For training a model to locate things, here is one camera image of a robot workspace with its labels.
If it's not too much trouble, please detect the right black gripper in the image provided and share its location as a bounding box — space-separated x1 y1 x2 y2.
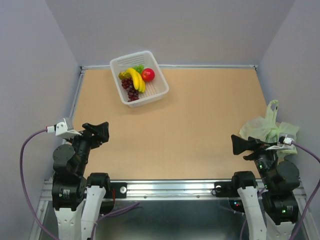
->
230 132 278 189

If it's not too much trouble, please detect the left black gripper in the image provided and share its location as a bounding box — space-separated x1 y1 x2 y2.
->
64 119 110 172

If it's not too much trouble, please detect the light green plastic bag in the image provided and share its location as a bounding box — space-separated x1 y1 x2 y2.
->
239 99 299 143

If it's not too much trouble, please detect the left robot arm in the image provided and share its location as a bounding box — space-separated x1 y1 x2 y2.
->
47 118 111 240

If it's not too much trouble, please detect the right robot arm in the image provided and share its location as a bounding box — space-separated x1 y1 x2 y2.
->
230 134 300 240

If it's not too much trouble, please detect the small yellow-brown fruit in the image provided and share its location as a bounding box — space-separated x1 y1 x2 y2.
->
118 72 130 80

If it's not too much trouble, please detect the dark red grape bunch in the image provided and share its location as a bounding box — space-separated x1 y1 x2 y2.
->
121 77 139 102

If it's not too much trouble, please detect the yellow banana bunch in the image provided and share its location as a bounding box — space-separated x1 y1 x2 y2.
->
124 68 146 93

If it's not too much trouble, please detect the white perforated plastic basket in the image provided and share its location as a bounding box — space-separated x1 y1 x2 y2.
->
109 50 169 108

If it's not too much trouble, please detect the red apple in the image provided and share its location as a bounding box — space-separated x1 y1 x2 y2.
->
141 68 155 82

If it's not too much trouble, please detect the green grape bunch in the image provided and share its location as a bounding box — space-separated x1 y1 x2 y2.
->
132 64 145 74

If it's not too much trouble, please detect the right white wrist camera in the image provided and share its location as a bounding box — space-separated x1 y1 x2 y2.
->
266 133 294 151

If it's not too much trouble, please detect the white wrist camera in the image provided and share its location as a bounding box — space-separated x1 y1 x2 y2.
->
266 133 294 151
46 117 82 140

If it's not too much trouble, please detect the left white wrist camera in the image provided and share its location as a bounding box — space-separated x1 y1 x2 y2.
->
46 117 82 140

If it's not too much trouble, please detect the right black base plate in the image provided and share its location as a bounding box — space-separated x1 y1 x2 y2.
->
211 181 238 198

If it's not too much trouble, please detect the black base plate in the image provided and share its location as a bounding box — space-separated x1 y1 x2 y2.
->
211 181 238 198
104 181 128 199

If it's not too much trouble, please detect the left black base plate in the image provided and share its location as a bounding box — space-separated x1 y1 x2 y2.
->
104 181 128 199

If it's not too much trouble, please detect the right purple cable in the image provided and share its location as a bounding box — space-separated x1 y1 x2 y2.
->
292 141 320 236

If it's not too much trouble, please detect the aluminium mounting rail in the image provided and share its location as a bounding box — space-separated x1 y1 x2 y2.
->
39 178 308 202

